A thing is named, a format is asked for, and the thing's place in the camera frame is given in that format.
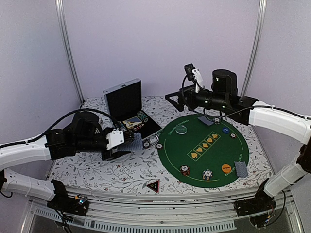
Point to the right poker chip stack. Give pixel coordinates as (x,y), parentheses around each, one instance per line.
(142,116)

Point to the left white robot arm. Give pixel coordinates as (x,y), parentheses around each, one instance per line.
(82,130)

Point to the round green poker mat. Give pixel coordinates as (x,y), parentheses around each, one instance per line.
(202,147)

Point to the boxed playing card deck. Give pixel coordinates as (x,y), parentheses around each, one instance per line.
(133,123)

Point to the dealt blue checkered cards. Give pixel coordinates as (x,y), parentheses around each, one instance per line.
(241,169)

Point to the left aluminium frame post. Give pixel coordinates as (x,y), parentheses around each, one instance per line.
(65,37)

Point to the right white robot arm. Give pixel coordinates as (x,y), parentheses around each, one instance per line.
(224,98)

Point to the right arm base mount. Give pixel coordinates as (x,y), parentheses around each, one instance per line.
(255,205)

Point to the black red chip stack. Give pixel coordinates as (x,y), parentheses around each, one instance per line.
(185,170)
(233,135)

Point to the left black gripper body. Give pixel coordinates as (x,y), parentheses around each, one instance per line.
(108,156)

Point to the orange big blind button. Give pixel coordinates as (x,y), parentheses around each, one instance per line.
(226,168)

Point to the blue small blind button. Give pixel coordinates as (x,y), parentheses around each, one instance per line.
(226,130)

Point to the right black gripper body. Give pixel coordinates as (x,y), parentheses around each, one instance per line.
(190,92)

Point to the clear acrylic dealer button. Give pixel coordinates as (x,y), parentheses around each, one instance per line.
(181,129)

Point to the red black triangle card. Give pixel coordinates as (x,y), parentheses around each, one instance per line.
(155,186)

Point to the black red 100 chip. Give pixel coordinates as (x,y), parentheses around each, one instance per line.
(159,146)

